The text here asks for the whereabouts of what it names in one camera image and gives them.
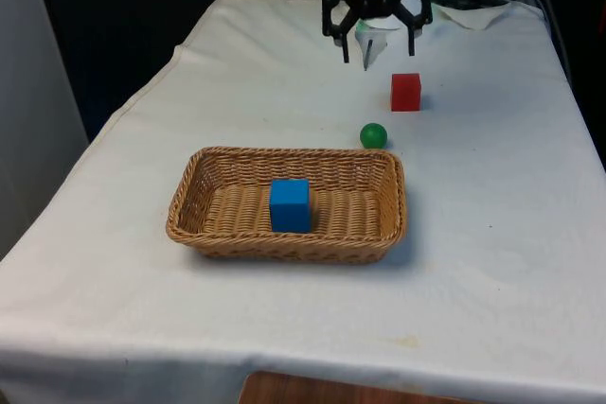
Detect blue cube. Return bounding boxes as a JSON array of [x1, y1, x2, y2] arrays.
[[269, 178, 312, 235]]

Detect wicker basket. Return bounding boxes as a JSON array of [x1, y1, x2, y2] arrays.
[[165, 146, 409, 266]]

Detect red cube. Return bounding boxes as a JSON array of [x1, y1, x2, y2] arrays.
[[390, 72, 423, 113]]

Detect green ball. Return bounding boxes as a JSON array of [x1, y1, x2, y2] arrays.
[[359, 122, 389, 149]]

